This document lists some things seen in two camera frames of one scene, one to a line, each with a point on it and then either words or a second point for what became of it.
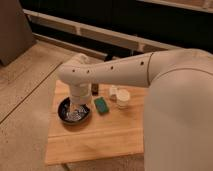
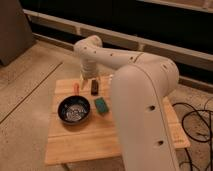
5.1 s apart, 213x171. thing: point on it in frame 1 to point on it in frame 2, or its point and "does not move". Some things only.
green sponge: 101,105 does not move
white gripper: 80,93 to 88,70
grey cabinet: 16,35 does not move
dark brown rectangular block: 95,89 does not move
